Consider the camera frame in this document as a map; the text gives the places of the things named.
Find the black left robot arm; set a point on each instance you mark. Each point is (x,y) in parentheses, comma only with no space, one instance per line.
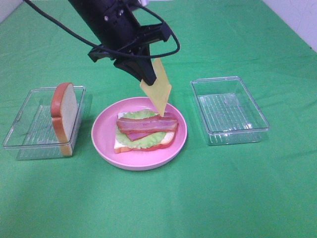
(102,15)

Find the white bread slice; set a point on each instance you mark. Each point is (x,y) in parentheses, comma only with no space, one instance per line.
(168,140)

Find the yellow cheese slice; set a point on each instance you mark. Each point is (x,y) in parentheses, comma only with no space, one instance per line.
(159,92)

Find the green lettuce leaf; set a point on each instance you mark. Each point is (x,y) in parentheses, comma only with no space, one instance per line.
(146,141)

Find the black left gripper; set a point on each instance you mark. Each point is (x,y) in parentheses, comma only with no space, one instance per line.
(132,41)

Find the bacon strip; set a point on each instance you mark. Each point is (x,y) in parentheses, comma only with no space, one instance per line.
(138,135)
(147,125)

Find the pink round plate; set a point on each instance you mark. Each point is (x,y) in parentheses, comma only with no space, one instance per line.
(103,137)

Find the green tablecloth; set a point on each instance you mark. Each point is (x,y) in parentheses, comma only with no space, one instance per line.
(255,190)

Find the clear right plastic tray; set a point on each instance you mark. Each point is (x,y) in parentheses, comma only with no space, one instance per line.
(228,112)

